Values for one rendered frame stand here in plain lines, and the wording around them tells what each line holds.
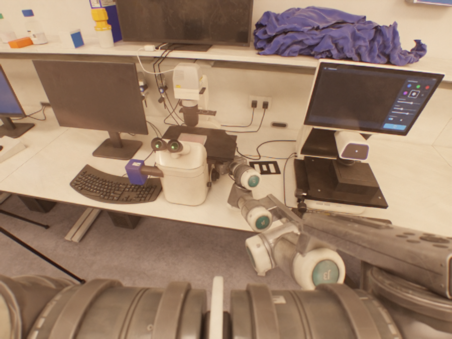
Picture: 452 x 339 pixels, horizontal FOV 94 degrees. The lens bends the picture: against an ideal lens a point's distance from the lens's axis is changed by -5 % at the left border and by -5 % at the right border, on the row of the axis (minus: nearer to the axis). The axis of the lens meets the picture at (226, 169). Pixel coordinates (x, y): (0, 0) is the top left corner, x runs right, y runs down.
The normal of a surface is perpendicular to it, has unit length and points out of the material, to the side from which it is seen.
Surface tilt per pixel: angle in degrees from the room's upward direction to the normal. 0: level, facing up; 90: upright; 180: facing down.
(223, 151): 0
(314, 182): 0
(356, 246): 83
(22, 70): 90
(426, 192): 0
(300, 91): 90
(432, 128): 90
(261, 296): 31
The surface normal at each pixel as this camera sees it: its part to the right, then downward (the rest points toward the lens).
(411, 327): -0.56, -0.61
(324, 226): -0.99, -0.03
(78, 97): -0.16, 0.59
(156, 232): 0.02, -0.75
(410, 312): -0.86, -0.04
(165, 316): 0.02, -0.88
